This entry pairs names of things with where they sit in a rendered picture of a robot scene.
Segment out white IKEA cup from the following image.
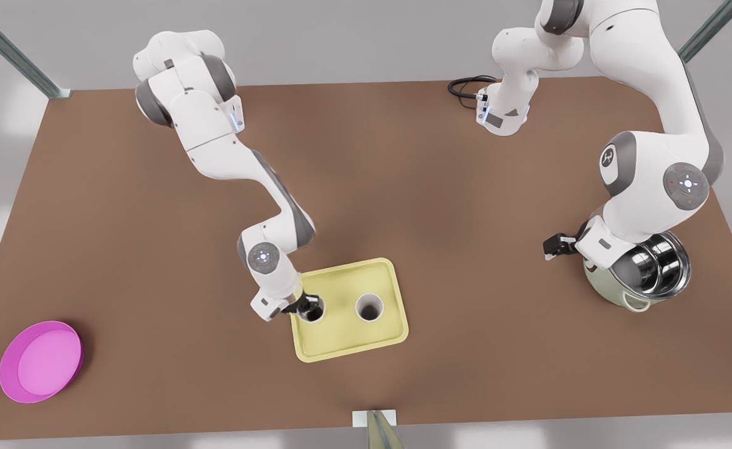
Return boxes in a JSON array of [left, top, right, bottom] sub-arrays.
[[355, 294, 385, 322], [297, 294, 326, 324]]

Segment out pale yellow tray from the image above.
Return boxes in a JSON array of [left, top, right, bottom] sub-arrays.
[[289, 258, 410, 364]]

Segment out pale green steel pot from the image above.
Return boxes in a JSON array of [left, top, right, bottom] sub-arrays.
[[583, 230, 692, 312]]

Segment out pink plastic bowl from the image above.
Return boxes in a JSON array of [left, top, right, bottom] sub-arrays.
[[0, 321, 85, 404]]

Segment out silver frame post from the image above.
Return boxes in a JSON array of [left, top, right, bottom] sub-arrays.
[[352, 409, 404, 449], [0, 4, 72, 100], [678, 0, 732, 64]]

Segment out black cable loop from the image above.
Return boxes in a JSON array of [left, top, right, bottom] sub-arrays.
[[448, 75, 499, 111]]

